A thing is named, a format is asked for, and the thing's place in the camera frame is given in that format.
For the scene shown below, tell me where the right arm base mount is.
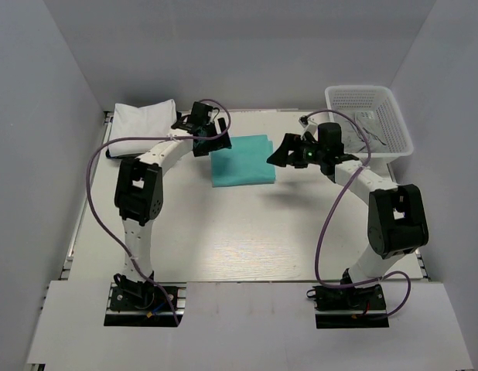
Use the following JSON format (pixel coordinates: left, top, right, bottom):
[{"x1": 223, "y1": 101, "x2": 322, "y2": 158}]
[{"x1": 306, "y1": 284, "x2": 389, "y2": 329}]

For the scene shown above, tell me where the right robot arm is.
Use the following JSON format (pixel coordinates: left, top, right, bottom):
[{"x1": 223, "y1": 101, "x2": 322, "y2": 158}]
[{"x1": 267, "y1": 122, "x2": 429, "y2": 308}]

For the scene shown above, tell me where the folded white t-shirt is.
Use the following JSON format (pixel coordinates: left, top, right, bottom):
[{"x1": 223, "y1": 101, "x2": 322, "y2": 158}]
[{"x1": 106, "y1": 99, "x2": 177, "y2": 158}]

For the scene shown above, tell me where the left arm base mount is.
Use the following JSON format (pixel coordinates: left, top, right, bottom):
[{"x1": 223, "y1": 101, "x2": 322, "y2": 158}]
[{"x1": 104, "y1": 283, "x2": 178, "y2": 328}]

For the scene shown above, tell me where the teal t-shirt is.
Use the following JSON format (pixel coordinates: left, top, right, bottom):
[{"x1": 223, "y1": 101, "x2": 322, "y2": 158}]
[{"x1": 210, "y1": 134, "x2": 276, "y2": 188}]

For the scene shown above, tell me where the white plastic basket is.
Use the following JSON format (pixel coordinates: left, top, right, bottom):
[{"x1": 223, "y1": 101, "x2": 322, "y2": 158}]
[{"x1": 325, "y1": 85, "x2": 414, "y2": 162}]

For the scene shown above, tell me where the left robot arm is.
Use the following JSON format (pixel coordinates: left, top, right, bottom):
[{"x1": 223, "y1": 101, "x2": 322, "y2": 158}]
[{"x1": 114, "y1": 100, "x2": 232, "y2": 308}]

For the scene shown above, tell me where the grey t-shirt in basket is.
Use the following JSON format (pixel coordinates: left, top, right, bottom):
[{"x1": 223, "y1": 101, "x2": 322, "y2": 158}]
[{"x1": 336, "y1": 111, "x2": 388, "y2": 154}]

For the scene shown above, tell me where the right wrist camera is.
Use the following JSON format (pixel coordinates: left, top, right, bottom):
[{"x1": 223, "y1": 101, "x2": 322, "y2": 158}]
[{"x1": 299, "y1": 116, "x2": 318, "y2": 135}]

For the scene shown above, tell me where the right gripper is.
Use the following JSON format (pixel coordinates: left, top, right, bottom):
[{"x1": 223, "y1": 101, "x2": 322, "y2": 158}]
[{"x1": 268, "y1": 134, "x2": 326, "y2": 168}]

